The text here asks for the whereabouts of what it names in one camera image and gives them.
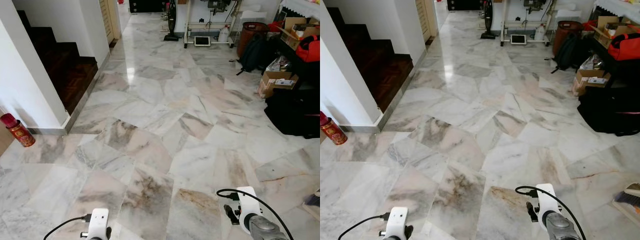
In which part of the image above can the broom head with bristles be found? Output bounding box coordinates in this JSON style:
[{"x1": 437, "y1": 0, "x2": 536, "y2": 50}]
[
  {"x1": 302, "y1": 190, "x2": 321, "y2": 221},
  {"x1": 612, "y1": 183, "x2": 640, "y2": 226}
]

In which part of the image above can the large black bag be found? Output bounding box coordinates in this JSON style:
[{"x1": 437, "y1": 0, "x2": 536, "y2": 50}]
[
  {"x1": 577, "y1": 86, "x2": 640, "y2": 137},
  {"x1": 263, "y1": 88, "x2": 321, "y2": 140}
]

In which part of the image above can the red tin with gold print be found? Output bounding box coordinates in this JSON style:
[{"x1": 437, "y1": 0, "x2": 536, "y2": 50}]
[
  {"x1": 320, "y1": 111, "x2": 349, "y2": 146},
  {"x1": 0, "y1": 113, "x2": 37, "y2": 148}
]

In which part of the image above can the labelled cardboard box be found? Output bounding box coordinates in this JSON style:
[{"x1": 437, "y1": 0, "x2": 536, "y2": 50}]
[
  {"x1": 572, "y1": 68, "x2": 612, "y2": 97},
  {"x1": 257, "y1": 70, "x2": 300, "y2": 99}
]

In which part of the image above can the shiny plastic packet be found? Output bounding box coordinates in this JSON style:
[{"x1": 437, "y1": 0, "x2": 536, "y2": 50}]
[
  {"x1": 580, "y1": 54, "x2": 607, "y2": 72},
  {"x1": 266, "y1": 55, "x2": 293, "y2": 75}
]

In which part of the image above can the dark wooden staircase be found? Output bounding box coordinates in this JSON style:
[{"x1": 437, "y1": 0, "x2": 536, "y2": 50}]
[
  {"x1": 17, "y1": 10, "x2": 100, "y2": 115},
  {"x1": 327, "y1": 7, "x2": 415, "y2": 114}
]

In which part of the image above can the black backpack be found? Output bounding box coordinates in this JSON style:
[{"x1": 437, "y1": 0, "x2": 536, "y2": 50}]
[
  {"x1": 550, "y1": 32, "x2": 590, "y2": 74},
  {"x1": 229, "y1": 33, "x2": 273, "y2": 76}
]

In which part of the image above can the brown round barrel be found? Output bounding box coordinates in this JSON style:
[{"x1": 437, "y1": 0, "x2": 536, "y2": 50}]
[
  {"x1": 552, "y1": 20, "x2": 585, "y2": 57},
  {"x1": 236, "y1": 21, "x2": 270, "y2": 58}
]

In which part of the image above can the white metal rack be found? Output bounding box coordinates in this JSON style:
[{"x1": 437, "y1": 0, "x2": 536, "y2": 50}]
[
  {"x1": 183, "y1": 0, "x2": 240, "y2": 49},
  {"x1": 500, "y1": 0, "x2": 555, "y2": 47}
]

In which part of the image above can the open brown cardboard box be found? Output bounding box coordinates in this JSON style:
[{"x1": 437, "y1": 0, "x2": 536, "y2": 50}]
[
  {"x1": 590, "y1": 15, "x2": 640, "y2": 49},
  {"x1": 276, "y1": 17, "x2": 321, "y2": 51}
]

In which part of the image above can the black upright vacuum cleaner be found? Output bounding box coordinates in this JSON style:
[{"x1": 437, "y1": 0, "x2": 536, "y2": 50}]
[
  {"x1": 480, "y1": 0, "x2": 497, "y2": 40},
  {"x1": 163, "y1": 0, "x2": 182, "y2": 42}
]

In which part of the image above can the white box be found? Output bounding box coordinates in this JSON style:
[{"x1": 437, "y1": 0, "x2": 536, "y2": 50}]
[
  {"x1": 240, "y1": 10, "x2": 268, "y2": 24},
  {"x1": 555, "y1": 9, "x2": 583, "y2": 23}
]

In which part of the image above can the light wooden louvred door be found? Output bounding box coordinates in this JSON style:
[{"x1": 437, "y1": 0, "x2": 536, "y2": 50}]
[
  {"x1": 415, "y1": 0, "x2": 440, "y2": 42},
  {"x1": 98, "y1": 0, "x2": 123, "y2": 45}
]

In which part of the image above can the black cabinet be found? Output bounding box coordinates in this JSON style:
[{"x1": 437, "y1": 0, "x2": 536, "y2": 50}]
[
  {"x1": 128, "y1": 0, "x2": 166, "y2": 14},
  {"x1": 446, "y1": 0, "x2": 483, "y2": 12}
]

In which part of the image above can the table with white cloth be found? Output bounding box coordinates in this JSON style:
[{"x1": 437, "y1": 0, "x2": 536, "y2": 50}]
[
  {"x1": 280, "y1": 0, "x2": 321, "y2": 21},
  {"x1": 593, "y1": 0, "x2": 640, "y2": 20}
]

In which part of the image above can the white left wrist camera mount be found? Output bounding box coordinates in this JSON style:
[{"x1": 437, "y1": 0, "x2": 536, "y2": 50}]
[
  {"x1": 87, "y1": 208, "x2": 110, "y2": 240},
  {"x1": 389, "y1": 206, "x2": 412, "y2": 240}
]

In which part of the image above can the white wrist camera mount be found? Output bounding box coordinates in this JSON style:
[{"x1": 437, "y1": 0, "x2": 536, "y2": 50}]
[
  {"x1": 87, "y1": 208, "x2": 110, "y2": 240},
  {"x1": 235, "y1": 186, "x2": 264, "y2": 235},
  {"x1": 389, "y1": 206, "x2": 412, "y2": 240},
  {"x1": 535, "y1": 183, "x2": 562, "y2": 232}
]

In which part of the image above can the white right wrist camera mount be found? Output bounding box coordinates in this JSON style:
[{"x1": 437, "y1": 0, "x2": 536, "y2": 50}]
[
  {"x1": 235, "y1": 186, "x2": 264, "y2": 235},
  {"x1": 535, "y1": 183, "x2": 562, "y2": 232}
]

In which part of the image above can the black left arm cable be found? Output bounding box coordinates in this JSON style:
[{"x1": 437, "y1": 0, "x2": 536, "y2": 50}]
[
  {"x1": 43, "y1": 213, "x2": 93, "y2": 240},
  {"x1": 337, "y1": 212, "x2": 392, "y2": 240}
]

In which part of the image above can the red bag with black straps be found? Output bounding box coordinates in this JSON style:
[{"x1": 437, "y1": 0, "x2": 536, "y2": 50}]
[
  {"x1": 608, "y1": 33, "x2": 640, "y2": 62},
  {"x1": 295, "y1": 34, "x2": 321, "y2": 63}
]

